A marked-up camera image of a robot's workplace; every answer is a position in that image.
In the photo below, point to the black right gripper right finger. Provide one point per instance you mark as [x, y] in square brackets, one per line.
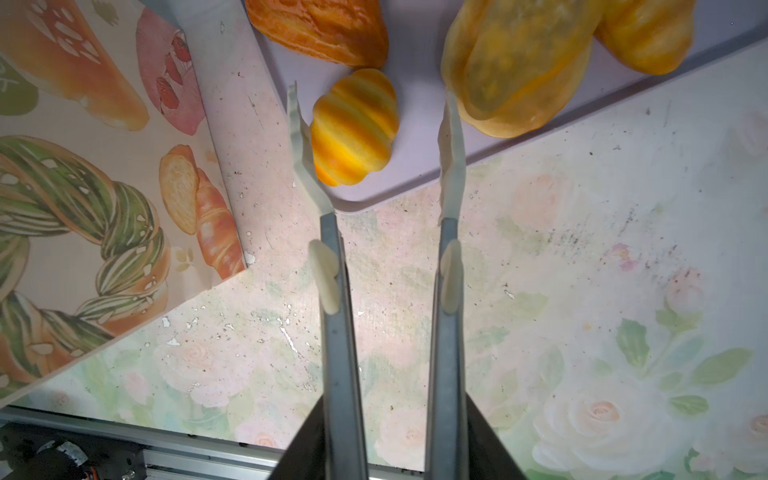
[488, 457]

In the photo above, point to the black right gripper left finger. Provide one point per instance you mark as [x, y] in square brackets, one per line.
[303, 450]

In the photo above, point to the metal kitchen tongs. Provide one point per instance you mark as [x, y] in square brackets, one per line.
[447, 439]

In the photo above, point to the printed paper bag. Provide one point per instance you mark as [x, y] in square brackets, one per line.
[113, 208]

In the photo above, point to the yellow oval bread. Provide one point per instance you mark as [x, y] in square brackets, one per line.
[496, 50]

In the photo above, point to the striped croissant fake bread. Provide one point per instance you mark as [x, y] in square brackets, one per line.
[649, 36]

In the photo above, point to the glazed ring donut bread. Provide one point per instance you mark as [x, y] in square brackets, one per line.
[535, 105]

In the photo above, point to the orange brown fake bread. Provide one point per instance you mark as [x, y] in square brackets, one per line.
[348, 32]

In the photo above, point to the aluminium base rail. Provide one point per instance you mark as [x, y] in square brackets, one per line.
[43, 445]

